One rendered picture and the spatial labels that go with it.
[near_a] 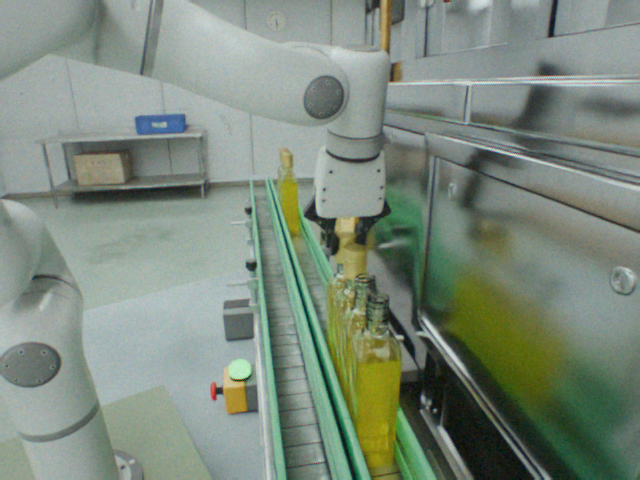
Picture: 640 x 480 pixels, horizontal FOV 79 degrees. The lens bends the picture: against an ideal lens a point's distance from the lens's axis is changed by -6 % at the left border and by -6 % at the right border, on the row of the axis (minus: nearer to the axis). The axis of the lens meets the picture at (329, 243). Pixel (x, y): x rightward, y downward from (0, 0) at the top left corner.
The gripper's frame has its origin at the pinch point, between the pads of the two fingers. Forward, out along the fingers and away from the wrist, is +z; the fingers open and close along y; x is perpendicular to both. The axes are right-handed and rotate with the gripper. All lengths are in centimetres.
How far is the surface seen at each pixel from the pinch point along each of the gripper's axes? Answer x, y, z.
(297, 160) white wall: -526, -51, 228
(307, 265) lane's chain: -43, 0, 40
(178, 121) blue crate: -481, 108, 146
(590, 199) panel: 28.4, -12.5, -23.1
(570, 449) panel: 38.3, -13.2, -2.4
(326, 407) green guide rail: 20.4, 5.9, 13.8
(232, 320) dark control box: -25, 22, 42
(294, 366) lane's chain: 2.3, 8.4, 27.7
